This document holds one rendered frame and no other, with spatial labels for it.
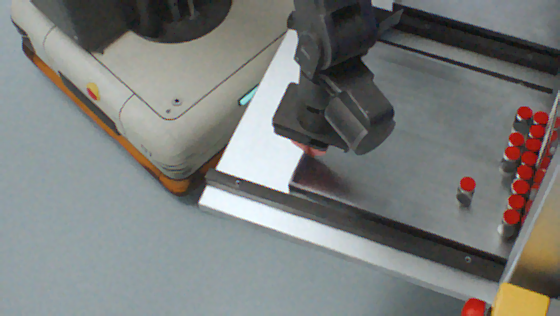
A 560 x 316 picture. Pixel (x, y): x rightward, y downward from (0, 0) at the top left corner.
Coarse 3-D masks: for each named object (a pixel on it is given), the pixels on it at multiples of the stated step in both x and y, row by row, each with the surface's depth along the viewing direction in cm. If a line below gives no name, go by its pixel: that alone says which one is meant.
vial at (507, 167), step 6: (510, 150) 109; (516, 150) 109; (504, 156) 109; (510, 156) 108; (516, 156) 108; (504, 162) 109; (510, 162) 109; (516, 162) 109; (498, 168) 112; (504, 168) 110; (510, 168) 110; (504, 174) 111; (510, 174) 111
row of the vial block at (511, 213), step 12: (540, 120) 111; (528, 132) 112; (540, 132) 110; (528, 144) 109; (540, 144) 109; (528, 156) 108; (516, 168) 111; (528, 168) 107; (516, 180) 107; (528, 180) 107; (516, 192) 105; (516, 204) 104; (504, 216) 103; (516, 216) 103; (504, 228) 105; (516, 228) 105
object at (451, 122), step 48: (384, 48) 120; (432, 96) 119; (480, 96) 119; (528, 96) 117; (384, 144) 114; (432, 144) 115; (480, 144) 115; (336, 192) 110; (384, 192) 110; (432, 192) 110; (480, 192) 110; (432, 240) 105; (480, 240) 107
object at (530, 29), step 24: (408, 0) 129; (432, 0) 129; (456, 0) 129; (480, 0) 129; (504, 0) 129; (528, 0) 129; (552, 0) 129; (456, 24) 123; (480, 24) 126; (504, 24) 126; (528, 24) 126; (552, 24) 126; (528, 48) 122; (552, 48) 120
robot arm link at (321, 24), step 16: (304, 0) 87; (320, 0) 86; (336, 0) 87; (352, 0) 88; (368, 0) 89; (304, 16) 88; (320, 16) 86; (336, 16) 89; (352, 16) 89; (368, 16) 89; (320, 32) 87; (336, 32) 88; (352, 32) 89; (368, 32) 90; (336, 48) 88; (352, 48) 89; (368, 48) 92; (320, 64) 90
